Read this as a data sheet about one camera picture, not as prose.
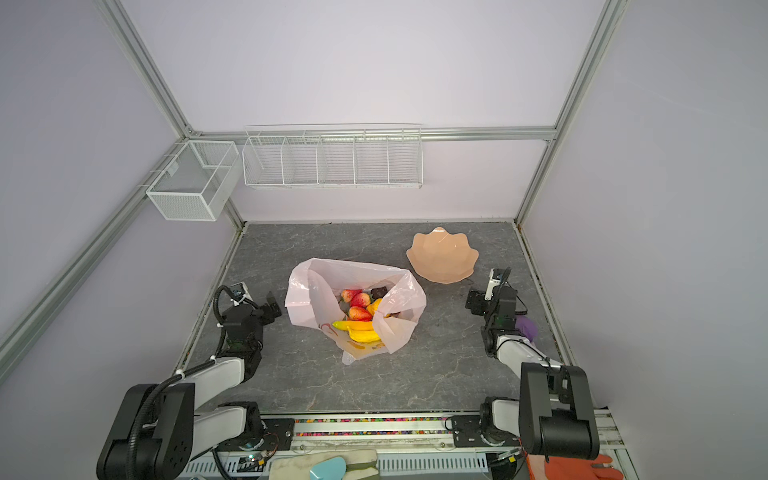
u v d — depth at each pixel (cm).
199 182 95
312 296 64
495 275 80
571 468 69
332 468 69
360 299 94
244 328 67
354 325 88
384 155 103
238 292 75
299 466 69
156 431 41
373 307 93
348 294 94
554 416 42
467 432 74
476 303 83
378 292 94
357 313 90
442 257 109
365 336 87
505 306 68
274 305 83
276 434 73
